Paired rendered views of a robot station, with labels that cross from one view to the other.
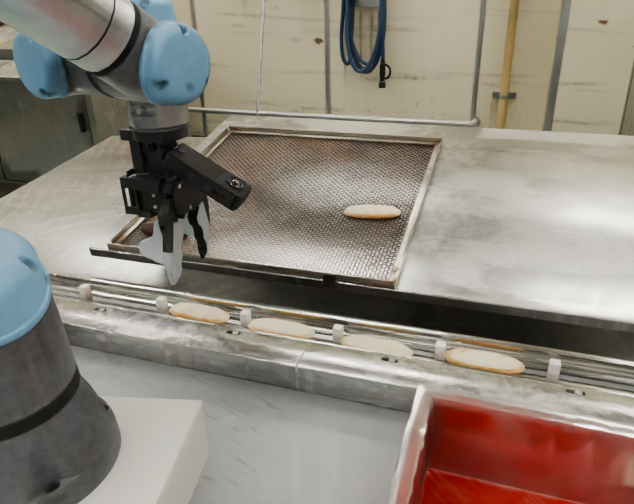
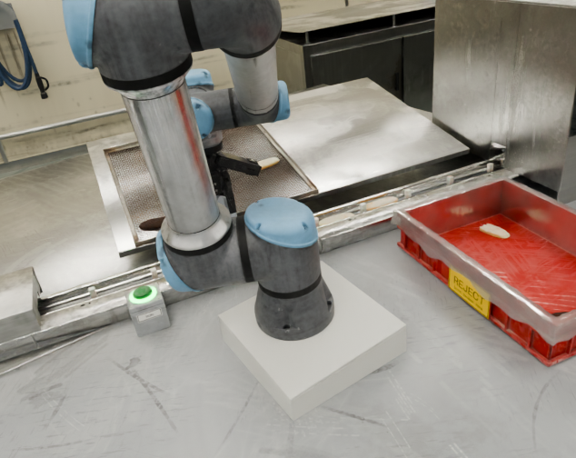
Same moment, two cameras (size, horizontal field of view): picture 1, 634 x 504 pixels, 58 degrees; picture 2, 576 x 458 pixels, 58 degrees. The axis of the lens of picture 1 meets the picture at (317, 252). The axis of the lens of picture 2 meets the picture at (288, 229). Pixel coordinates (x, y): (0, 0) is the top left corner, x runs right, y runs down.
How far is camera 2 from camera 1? 0.82 m
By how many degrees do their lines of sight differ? 34
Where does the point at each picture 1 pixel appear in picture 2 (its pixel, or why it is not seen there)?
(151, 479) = (347, 287)
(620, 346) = (409, 179)
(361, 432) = (366, 251)
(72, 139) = not seen: outside the picture
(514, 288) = (364, 170)
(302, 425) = (342, 262)
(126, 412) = not seen: hidden behind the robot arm
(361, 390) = (352, 235)
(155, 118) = (216, 137)
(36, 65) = (202, 122)
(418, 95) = (76, 96)
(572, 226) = (358, 135)
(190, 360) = not seen: hidden behind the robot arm
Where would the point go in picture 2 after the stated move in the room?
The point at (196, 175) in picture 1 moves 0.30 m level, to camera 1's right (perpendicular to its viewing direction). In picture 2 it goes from (237, 163) to (331, 123)
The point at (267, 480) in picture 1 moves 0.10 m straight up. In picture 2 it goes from (359, 282) to (357, 243)
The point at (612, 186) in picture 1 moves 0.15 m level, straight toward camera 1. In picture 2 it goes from (354, 112) to (371, 124)
